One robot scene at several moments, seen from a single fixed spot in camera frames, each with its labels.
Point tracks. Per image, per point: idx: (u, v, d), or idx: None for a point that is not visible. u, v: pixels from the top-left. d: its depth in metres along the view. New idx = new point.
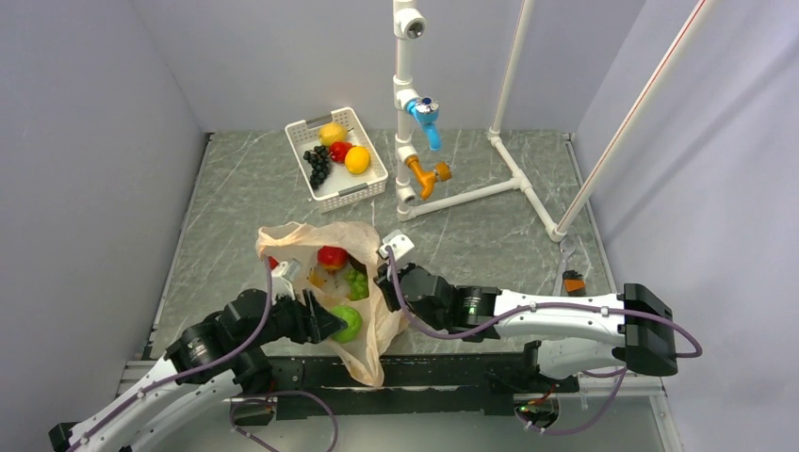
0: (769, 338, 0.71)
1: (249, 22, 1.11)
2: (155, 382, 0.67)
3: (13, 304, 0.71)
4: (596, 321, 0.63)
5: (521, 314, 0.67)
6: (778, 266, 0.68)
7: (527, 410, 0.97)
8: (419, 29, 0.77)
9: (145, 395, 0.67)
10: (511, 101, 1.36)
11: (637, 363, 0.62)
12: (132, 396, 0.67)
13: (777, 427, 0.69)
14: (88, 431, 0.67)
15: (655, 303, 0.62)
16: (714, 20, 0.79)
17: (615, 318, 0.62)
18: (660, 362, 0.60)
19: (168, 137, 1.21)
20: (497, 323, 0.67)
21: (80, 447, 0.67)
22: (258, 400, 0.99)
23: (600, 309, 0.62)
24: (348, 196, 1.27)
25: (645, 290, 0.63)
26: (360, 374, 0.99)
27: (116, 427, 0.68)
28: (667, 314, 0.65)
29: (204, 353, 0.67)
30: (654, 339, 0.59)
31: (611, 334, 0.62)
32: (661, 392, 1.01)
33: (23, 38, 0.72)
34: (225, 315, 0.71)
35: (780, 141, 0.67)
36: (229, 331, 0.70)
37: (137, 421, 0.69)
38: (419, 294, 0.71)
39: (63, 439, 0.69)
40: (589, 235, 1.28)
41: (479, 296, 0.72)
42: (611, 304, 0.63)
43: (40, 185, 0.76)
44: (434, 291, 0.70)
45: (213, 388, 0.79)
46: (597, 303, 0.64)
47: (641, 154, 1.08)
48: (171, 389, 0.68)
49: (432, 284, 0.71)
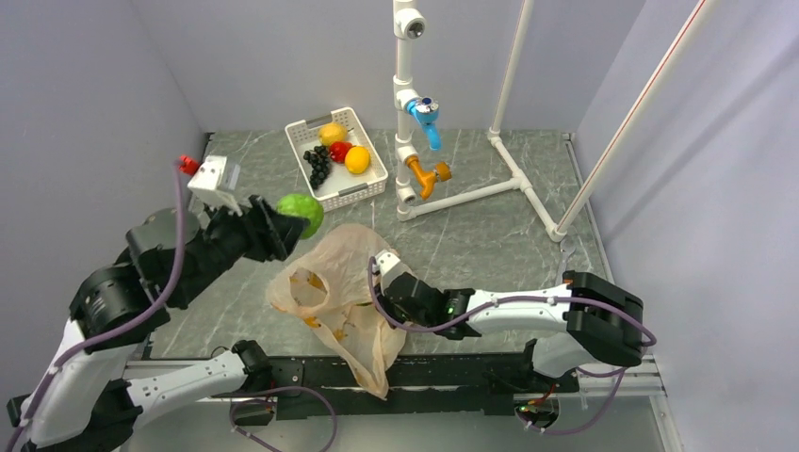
0: (770, 339, 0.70)
1: (249, 22, 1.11)
2: (60, 355, 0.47)
3: (12, 303, 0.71)
4: (546, 311, 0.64)
5: (484, 308, 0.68)
6: (779, 267, 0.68)
7: (527, 410, 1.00)
8: (419, 29, 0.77)
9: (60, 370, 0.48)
10: (511, 101, 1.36)
11: (595, 349, 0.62)
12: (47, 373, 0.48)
13: (776, 427, 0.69)
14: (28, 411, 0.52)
15: (605, 290, 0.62)
16: (715, 18, 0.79)
17: (562, 306, 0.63)
18: (607, 345, 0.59)
19: (168, 137, 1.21)
20: (466, 319, 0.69)
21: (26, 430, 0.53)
22: (258, 401, 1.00)
23: (546, 298, 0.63)
24: (348, 196, 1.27)
25: (595, 279, 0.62)
26: (364, 381, 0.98)
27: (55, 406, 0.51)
28: (627, 299, 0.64)
29: (106, 308, 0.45)
30: (597, 325, 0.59)
31: (561, 323, 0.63)
32: (661, 393, 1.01)
33: (23, 39, 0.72)
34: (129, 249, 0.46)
35: (781, 140, 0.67)
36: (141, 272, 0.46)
37: (76, 393, 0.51)
38: (399, 296, 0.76)
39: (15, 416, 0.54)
40: (589, 235, 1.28)
41: (459, 296, 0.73)
42: (559, 293, 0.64)
43: (40, 185, 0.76)
44: (413, 291, 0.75)
45: (222, 371, 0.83)
46: (548, 293, 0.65)
47: (641, 154, 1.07)
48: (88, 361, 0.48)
49: (412, 286, 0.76)
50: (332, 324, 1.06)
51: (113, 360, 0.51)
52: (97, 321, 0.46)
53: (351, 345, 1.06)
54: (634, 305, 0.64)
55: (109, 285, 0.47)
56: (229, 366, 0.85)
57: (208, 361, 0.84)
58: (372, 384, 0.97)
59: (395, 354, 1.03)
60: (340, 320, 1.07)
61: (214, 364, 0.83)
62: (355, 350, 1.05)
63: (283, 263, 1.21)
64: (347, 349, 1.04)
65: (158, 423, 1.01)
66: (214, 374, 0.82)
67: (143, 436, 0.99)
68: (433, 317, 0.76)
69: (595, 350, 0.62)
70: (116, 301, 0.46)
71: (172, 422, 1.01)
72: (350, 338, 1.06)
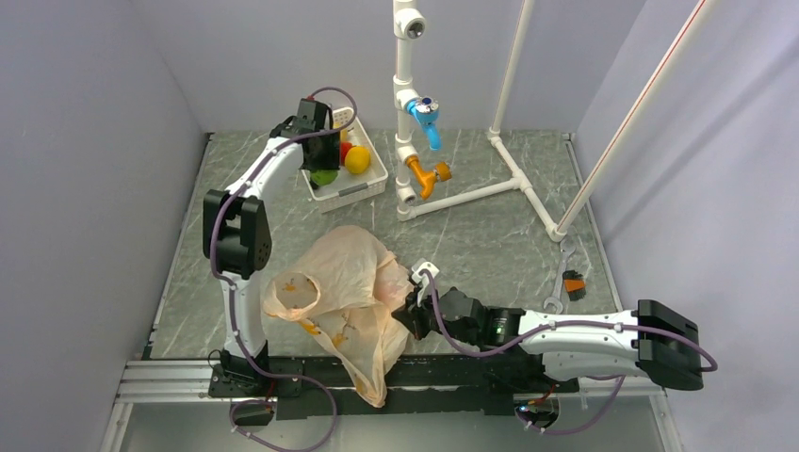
0: (769, 340, 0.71)
1: (248, 21, 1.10)
2: (282, 142, 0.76)
3: (13, 302, 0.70)
4: (611, 337, 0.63)
5: (542, 330, 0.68)
6: (780, 267, 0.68)
7: (527, 410, 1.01)
8: (419, 29, 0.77)
9: (277, 153, 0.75)
10: (511, 101, 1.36)
11: (658, 376, 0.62)
12: (268, 153, 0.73)
13: (777, 427, 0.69)
14: (249, 176, 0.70)
15: (668, 317, 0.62)
16: (714, 19, 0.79)
17: (629, 333, 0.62)
18: (676, 373, 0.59)
19: (168, 137, 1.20)
20: (521, 341, 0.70)
21: (248, 189, 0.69)
22: (258, 400, 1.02)
23: (613, 325, 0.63)
24: (348, 196, 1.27)
25: (660, 306, 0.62)
26: (364, 389, 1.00)
27: (269, 174, 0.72)
28: (688, 327, 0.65)
29: (300, 129, 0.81)
30: (667, 353, 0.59)
31: (629, 350, 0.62)
32: (661, 393, 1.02)
33: (22, 39, 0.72)
34: (301, 107, 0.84)
35: (780, 141, 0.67)
36: (309, 116, 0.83)
37: (279, 174, 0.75)
38: (456, 315, 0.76)
39: (222, 194, 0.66)
40: (589, 235, 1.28)
41: (507, 316, 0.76)
42: (625, 320, 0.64)
43: (39, 187, 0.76)
44: (469, 313, 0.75)
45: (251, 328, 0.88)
46: (612, 319, 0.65)
47: (642, 155, 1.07)
48: (293, 150, 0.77)
49: (466, 307, 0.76)
50: (331, 329, 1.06)
51: (289, 168, 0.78)
52: (301, 132, 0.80)
53: (352, 349, 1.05)
54: (693, 331, 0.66)
55: (295, 124, 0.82)
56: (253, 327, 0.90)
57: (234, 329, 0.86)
58: (372, 393, 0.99)
59: (395, 362, 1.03)
60: (340, 324, 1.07)
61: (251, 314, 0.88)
62: (357, 352, 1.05)
63: (283, 262, 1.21)
64: (347, 355, 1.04)
65: (159, 423, 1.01)
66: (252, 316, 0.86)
67: (143, 436, 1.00)
68: (482, 338, 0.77)
69: (659, 378, 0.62)
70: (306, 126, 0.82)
71: (173, 421, 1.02)
72: (350, 340, 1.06)
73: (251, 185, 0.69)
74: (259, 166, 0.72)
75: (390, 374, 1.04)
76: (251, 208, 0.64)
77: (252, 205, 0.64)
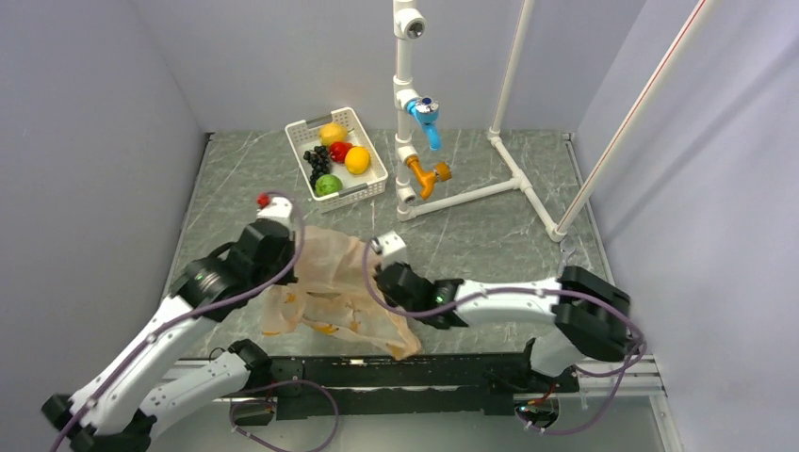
0: (771, 341, 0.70)
1: (248, 22, 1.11)
2: (166, 323, 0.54)
3: (15, 300, 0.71)
4: (533, 303, 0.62)
5: (474, 298, 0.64)
6: (781, 268, 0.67)
7: (527, 410, 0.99)
8: (419, 29, 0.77)
9: (154, 341, 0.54)
10: (511, 102, 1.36)
11: (579, 341, 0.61)
12: (140, 343, 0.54)
13: (778, 429, 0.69)
14: (96, 391, 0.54)
15: (595, 282, 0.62)
16: (714, 21, 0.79)
17: (550, 298, 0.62)
18: (593, 336, 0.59)
19: (167, 137, 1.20)
20: (456, 307, 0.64)
21: (90, 410, 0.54)
22: (258, 400, 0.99)
23: (536, 290, 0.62)
24: (348, 196, 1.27)
25: (585, 272, 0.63)
26: (401, 351, 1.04)
27: (126, 382, 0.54)
28: (619, 295, 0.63)
29: (216, 285, 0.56)
30: (587, 315, 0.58)
31: (548, 315, 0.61)
32: (661, 393, 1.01)
33: (21, 38, 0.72)
34: (242, 239, 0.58)
35: (780, 140, 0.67)
36: (247, 257, 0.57)
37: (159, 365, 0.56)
38: (386, 284, 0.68)
39: (61, 411, 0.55)
40: (589, 235, 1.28)
41: (448, 285, 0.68)
42: (547, 286, 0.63)
43: (40, 187, 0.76)
44: (400, 282, 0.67)
45: (225, 371, 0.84)
46: (538, 285, 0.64)
47: (641, 155, 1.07)
48: (186, 329, 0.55)
49: (399, 275, 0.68)
50: (341, 322, 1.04)
51: (191, 341, 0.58)
52: (213, 295, 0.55)
53: (371, 328, 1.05)
54: (625, 301, 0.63)
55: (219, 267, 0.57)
56: (232, 365, 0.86)
57: (210, 364, 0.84)
58: (409, 349, 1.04)
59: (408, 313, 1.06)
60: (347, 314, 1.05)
61: (217, 366, 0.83)
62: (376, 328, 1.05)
63: None
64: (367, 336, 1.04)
65: None
66: (217, 375, 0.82)
67: None
68: (420, 304, 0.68)
69: (581, 344, 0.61)
70: (228, 280, 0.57)
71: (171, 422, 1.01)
72: (365, 318, 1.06)
73: (94, 406, 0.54)
74: (121, 367, 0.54)
75: (365, 366, 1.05)
76: (85, 445, 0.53)
77: (87, 443, 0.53)
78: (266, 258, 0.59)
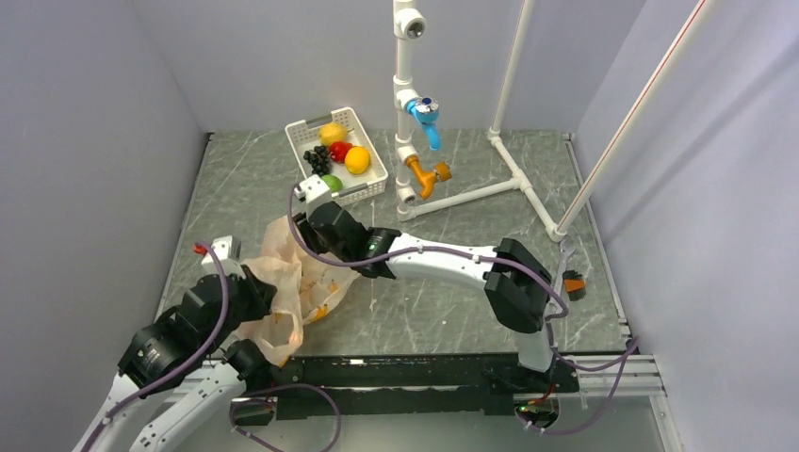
0: (772, 342, 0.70)
1: (248, 22, 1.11)
2: (120, 402, 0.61)
3: (13, 301, 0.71)
4: (466, 267, 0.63)
5: (408, 251, 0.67)
6: (781, 268, 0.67)
7: (527, 410, 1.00)
8: (419, 29, 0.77)
9: (111, 419, 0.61)
10: (511, 102, 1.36)
11: (501, 311, 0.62)
12: (98, 426, 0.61)
13: (779, 430, 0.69)
14: None
15: (526, 256, 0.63)
16: (714, 21, 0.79)
17: (484, 266, 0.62)
18: (513, 308, 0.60)
19: (167, 137, 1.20)
20: (388, 260, 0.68)
21: None
22: (258, 401, 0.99)
23: (473, 255, 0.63)
24: (348, 196, 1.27)
25: (519, 246, 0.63)
26: None
27: None
28: (544, 274, 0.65)
29: (161, 357, 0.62)
30: (513, 287, 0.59)
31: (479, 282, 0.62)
32: (661, 393, 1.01)
33: (21, 38, 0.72)
34: (184, 310, 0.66)
35: (780, 141, 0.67)
36: (191, 323, 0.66)
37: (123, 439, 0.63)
38: (320, 222, 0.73)
39: None
40: (589, 235, 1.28)
41: (383, 235, 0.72)
42: (483, 253, 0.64)
43: (40, 187, 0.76)
44: (335, 221, 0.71)
45: (218, 388, 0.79)
46: (475, 251, 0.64)
47: (641, 155, 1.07)
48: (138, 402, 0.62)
49: (334, 216, 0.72)
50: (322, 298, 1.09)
51: (148, 410, 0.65)
52: (160, 367, 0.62)
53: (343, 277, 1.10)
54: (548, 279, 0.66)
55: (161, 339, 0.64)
56: (224, 379, 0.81)
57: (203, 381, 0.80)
58: None
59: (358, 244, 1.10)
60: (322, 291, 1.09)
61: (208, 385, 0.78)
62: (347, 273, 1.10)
63: None
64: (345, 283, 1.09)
65: None
66: (208, 395, 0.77)
67: None
68: (351, 250, 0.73)
69: (502, 314, 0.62)
70: (171, 351, 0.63)
71: None
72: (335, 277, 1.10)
73: None
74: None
75: (365, 366, 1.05)
76: None
77: None
78: (206, 321, 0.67)
